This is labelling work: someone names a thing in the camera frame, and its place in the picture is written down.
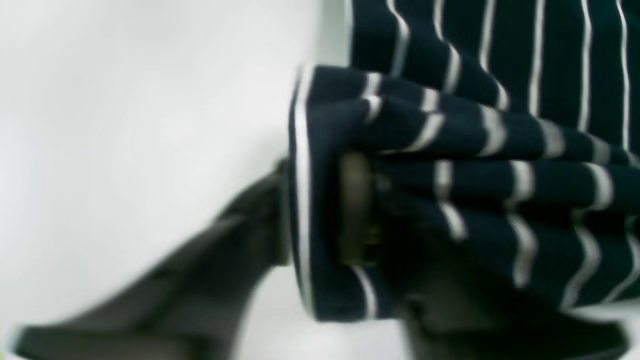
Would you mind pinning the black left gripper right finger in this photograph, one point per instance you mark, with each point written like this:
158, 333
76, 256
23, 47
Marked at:
450, 305

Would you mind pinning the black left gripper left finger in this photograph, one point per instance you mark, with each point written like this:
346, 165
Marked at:
190, 305

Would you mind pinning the navy white striped T-shirt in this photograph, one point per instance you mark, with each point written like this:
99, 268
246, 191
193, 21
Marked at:
512, 125

